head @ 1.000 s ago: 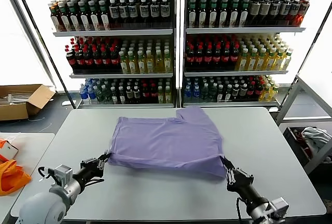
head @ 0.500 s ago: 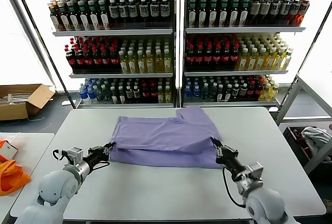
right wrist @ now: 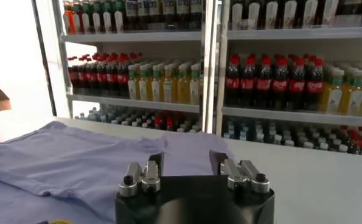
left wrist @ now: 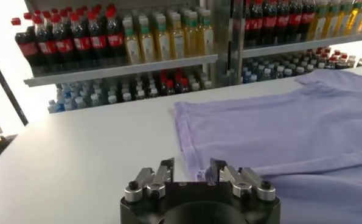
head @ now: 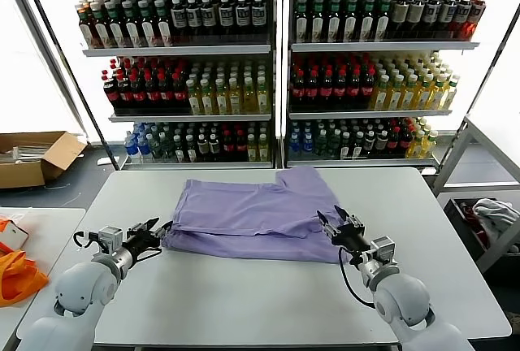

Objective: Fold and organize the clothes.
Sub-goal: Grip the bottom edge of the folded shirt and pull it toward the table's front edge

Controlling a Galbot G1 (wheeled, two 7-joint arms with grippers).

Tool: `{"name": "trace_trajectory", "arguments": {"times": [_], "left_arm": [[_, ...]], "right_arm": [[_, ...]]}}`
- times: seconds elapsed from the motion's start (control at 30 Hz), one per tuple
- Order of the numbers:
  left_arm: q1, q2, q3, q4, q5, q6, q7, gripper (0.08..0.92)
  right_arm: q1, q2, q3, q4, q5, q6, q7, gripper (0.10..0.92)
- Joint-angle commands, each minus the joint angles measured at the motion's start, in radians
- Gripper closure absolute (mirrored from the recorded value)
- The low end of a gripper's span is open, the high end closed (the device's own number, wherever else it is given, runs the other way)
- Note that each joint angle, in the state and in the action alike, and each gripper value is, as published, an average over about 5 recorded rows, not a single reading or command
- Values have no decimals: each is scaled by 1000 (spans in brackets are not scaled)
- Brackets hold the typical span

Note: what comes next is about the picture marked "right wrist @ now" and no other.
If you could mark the dark drink bottle white cap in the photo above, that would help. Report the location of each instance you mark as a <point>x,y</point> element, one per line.
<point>143,13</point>
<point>169,13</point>
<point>182,13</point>
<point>131,13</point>
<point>196,13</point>
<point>155,13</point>

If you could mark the grey metal drink shelf rack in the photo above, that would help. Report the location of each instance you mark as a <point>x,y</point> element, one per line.
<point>221,61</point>
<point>206,61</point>

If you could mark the cola bottle red cap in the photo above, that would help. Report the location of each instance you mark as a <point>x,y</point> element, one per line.
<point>82,76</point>
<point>112,77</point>
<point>73,76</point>
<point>315,87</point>
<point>297,86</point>
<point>92,76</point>
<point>248,84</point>
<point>280,86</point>
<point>101,76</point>
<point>123,78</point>
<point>263,85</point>
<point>233,83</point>

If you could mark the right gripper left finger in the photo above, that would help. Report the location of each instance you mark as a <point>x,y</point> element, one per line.
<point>138,179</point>

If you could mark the yellow juice bottle green cap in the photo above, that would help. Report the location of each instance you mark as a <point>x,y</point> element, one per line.
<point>195,89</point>
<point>354,99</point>
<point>182,88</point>
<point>168,89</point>
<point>332,97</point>
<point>132,86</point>
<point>143,87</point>
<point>155,88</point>

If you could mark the purple t-shirt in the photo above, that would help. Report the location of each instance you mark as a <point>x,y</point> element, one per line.
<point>62,158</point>

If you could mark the orange tea bottle white label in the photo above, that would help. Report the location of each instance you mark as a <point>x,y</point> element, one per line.
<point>66,19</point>

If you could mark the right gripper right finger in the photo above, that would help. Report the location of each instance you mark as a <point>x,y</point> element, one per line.
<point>244,176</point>

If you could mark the dark window frame bar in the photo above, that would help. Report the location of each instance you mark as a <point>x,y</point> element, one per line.
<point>45,61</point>

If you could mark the grey metal shelf board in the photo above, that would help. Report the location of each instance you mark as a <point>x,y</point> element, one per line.
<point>132,103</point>
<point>299,116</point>
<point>302,33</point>
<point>132,36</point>

